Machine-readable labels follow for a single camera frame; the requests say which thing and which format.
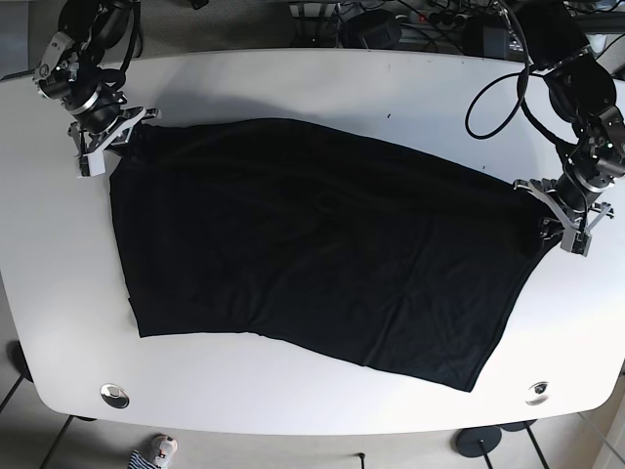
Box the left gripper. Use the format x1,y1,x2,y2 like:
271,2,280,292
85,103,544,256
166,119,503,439
513,179,614,239

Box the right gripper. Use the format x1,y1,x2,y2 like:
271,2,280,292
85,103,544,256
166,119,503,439
67,107,161,160

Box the black T-shirt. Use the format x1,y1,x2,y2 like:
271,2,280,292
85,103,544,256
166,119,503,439
109,119,562,392

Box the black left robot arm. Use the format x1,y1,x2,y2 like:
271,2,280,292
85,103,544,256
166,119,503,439
493,1,624,236

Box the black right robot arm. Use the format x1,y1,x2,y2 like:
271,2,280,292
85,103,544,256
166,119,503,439
33,1,159,177

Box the right silver table grommet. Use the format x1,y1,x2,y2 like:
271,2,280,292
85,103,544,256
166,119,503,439
523,381,551,406

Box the silver table grommet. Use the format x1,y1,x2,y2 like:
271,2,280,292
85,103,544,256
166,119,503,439
100,383,130,409
523,381,551,406

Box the black round stand base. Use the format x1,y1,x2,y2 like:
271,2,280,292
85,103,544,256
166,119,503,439
453,426,502,458

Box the black power adapter box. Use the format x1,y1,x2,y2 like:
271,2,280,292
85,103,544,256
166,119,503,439
339,9,402,50

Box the left silver table grommet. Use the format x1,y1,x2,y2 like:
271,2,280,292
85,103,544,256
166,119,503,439
100,383,130,409

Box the white orange sneaker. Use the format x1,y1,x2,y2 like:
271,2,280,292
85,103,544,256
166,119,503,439
147,435,178,468

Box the striped sock foot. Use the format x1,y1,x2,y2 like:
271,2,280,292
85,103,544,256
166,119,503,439
127,450,155,469

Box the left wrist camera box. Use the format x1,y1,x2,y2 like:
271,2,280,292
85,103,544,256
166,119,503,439
561,230,592,257

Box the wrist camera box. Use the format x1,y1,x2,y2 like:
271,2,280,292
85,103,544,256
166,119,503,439
561,230,592,257
77,152,106,178

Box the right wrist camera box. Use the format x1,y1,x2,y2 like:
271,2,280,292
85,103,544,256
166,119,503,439
77,152,106,178

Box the tangled black cables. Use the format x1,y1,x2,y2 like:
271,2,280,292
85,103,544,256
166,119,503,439
287,0,533,60

